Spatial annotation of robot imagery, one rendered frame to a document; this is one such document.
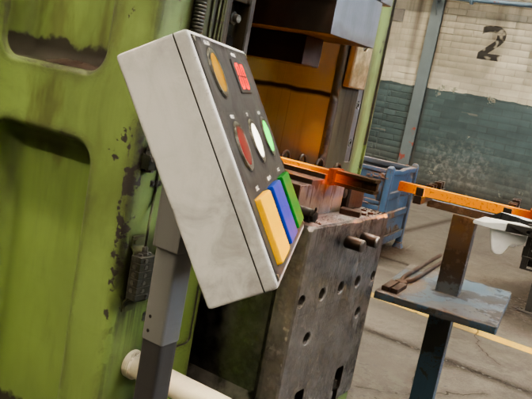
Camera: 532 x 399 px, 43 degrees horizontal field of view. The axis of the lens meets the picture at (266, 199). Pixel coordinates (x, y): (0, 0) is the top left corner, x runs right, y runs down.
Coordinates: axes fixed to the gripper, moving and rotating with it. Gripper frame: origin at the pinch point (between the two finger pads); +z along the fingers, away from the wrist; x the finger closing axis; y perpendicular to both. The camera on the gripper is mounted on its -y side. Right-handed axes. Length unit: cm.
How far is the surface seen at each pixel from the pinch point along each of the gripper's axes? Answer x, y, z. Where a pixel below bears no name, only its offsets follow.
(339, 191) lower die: 5.3, 3.6, 32.3
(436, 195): 36.8, 3.2, 21.0
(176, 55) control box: -73, -18, 16
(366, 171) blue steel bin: 341, 36, 170
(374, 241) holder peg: 7.5, 12.4, 23.0
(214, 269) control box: -70, 3, 9
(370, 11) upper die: 2.7, -34.1, 32.2
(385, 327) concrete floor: 209, 100, 85
